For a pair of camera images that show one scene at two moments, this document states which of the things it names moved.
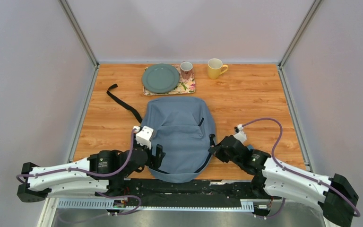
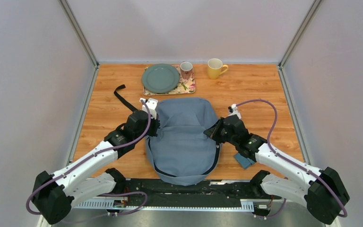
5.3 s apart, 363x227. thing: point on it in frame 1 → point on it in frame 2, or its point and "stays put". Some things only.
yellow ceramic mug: x=215 y=68 stays put
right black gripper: x=217 y=151 → x=212 y=133
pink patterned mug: x=186 y=68 stays put
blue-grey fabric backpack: x=185 y=125 stays put
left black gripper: x=155 y=161 → x=155 y=124
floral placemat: x=184 y=85 stays put
